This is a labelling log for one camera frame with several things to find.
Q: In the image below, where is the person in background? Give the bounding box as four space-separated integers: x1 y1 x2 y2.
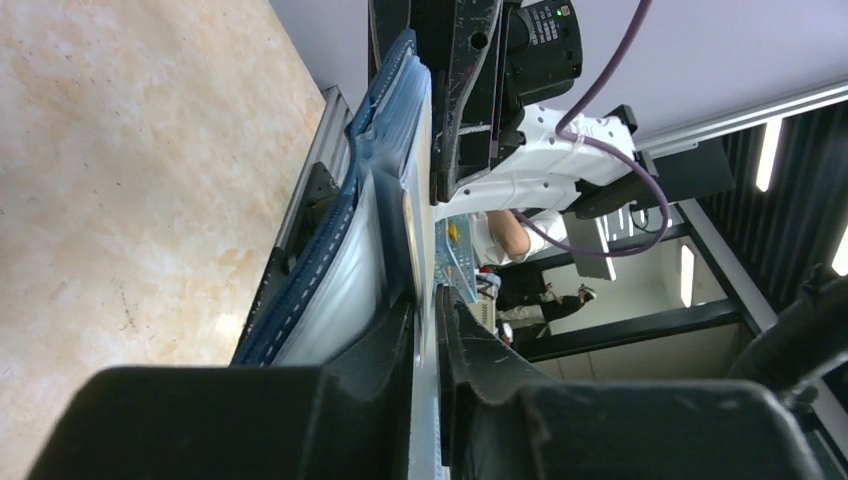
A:
470 210 567 266

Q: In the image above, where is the blue leather card holder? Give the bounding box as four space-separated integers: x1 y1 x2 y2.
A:
230 29 442 480

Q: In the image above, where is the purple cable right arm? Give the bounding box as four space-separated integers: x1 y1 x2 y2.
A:
510 0 672 260

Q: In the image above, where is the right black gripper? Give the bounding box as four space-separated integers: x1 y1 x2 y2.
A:
367 0 583 204

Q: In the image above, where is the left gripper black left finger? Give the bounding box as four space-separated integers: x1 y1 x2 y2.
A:
29 298 414 479

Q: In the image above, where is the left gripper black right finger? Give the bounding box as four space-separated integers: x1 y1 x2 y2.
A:
433 286 823 479

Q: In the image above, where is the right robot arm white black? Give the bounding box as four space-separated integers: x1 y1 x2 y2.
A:
368 1 734 220

